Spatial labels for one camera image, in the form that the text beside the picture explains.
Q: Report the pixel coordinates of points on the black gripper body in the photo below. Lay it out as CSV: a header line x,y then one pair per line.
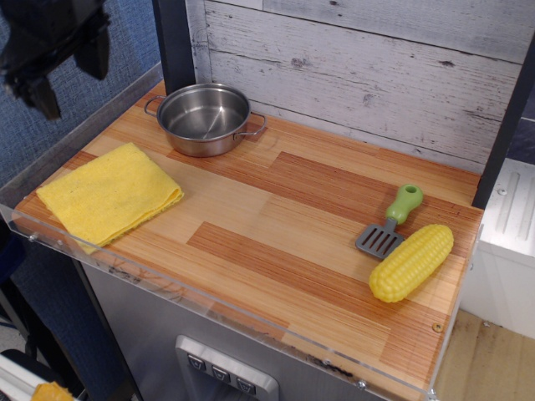
x,y
43,34

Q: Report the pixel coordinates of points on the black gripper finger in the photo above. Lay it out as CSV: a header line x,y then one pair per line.
x,y
37,93
93,57

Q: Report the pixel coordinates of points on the stainless steel pot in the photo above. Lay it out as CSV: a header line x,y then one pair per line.
x,y
204,120

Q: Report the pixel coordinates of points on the yellow folded cloth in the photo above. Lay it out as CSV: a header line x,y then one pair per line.
x,y
102,200

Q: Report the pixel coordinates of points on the yellow plastic corn cob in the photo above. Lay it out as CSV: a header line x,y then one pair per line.
x,y
411,263

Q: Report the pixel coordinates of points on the clear acrylic front guard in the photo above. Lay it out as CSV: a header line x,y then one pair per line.
x,y
272,280

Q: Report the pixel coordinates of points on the stainless steel cabinet front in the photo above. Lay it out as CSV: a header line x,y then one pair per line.
x,y
146,325

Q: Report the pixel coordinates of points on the yellow object bottom left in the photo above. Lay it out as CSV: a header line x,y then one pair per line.
x,y
51,392

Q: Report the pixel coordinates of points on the silver button control panel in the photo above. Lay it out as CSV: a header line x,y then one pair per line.
x,y
212,375

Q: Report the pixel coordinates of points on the white ribbed sink unit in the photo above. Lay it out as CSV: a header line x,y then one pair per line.
x,y
499,285

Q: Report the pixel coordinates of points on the green handled grey spatula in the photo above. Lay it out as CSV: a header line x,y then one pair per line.
x,y
381,240

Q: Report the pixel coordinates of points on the dark vertical right post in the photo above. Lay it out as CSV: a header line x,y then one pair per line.
x,y
502,142

